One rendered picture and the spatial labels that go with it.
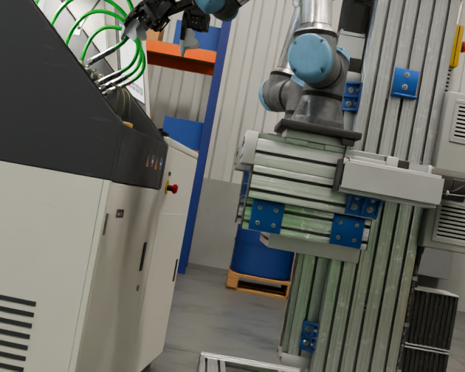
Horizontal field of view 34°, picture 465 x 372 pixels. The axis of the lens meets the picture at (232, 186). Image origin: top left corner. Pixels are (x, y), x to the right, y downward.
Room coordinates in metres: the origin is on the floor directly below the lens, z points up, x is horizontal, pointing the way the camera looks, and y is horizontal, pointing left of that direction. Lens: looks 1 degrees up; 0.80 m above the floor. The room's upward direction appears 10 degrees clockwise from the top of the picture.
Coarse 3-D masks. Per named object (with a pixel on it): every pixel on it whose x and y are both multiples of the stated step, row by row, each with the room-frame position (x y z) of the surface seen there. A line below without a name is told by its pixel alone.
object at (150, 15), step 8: (144, 0) 2.27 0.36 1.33; (160, 0) 2.27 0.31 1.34; (168, 0) 2.23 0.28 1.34; (144, 8) 2.26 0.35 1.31; (152, 8) 2.27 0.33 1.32; (160, 8) 2.25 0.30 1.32; (168, 8) 2.23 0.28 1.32; (144, 16) 2.28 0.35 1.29; (152, 16) 2.25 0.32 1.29; (160, 16) 2.25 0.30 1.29; (144, 24) 2.27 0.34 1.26; (152, 24) 2.28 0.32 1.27; (160, 24) 2.29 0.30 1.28
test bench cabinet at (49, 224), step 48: (0, 192) 2.09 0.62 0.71; (48, 192) 2.08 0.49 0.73; (96, 192) 2.07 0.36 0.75; (0, 240) 2.09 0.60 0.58; (48, 240) 2.08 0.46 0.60; (96, 240) 2.06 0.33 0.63; (0, 288) 2.09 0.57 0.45; (48, 288) 2.07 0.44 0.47; (0, 336) 2.09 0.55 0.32; (48, 336) 2.07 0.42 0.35
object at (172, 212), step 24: (96, 0) 2.80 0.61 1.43; (120, 0) 3.04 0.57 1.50; (96, 24) 2.80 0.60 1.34; (144, 48) 3.44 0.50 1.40; (144, 72) 3.41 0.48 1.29; (168, 168) 2.83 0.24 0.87; (192, 168) 3.35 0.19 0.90; (168, 192) 2.91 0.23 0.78; (168, 216) 2.99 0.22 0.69; (168, 240) 3.08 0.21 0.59; (168, 264) 3.19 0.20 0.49; (144, 288) 2.78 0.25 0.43; (168, 288) 3.29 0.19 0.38; (144, 312) 2.85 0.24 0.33; (168, 312) 3.41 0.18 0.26; (144, 336) 2.94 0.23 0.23; (144, 360) 3.04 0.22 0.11
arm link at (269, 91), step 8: (296, 0) 2.77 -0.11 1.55; (296, 8) 2.78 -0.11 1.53; (296, 16) 2.77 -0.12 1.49; (296, 24) 2.76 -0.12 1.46; (288, 32) 2.78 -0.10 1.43; (288, 40) 2.76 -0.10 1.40; (288, 48) 2.75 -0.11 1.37; (280, 56) 2.77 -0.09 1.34; (280, 64) 2.76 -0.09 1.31; (288, 64) 2.74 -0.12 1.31; (272, 72) 2.75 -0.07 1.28; (280, 72) 2.73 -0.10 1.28; (288, 72) 2.73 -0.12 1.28; (272, 80) 2.74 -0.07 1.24; (280, 80) 2.72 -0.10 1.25; (264, 88) 2.76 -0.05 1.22; (272, 88) 2.73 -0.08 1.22; (264, 96) 2.76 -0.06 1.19; (272, 96) 2.72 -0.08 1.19; (264, 104) 2.77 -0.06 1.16; (272, 104) 2.74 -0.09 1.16
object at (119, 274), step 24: (120, 192) 2.20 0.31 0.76; (144, 192) 2.50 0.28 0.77; (120, 216) 2.25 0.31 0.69; (144, 216) 2.57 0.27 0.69; (120, 240) 2.30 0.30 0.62; (144, 240) 2.63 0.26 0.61; (120, 264) 2.36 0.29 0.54; (144, 264) 2.71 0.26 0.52; (96, 288) 2.12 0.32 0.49; (120, 288) 2.41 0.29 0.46; (96, 312) 2.17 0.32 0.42; (120, 312) 2.48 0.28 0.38; (96, 336) 2.22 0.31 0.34; (120, 336) 2.54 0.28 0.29; (96, 360) 2.27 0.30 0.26; (120, 360) 2.61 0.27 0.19
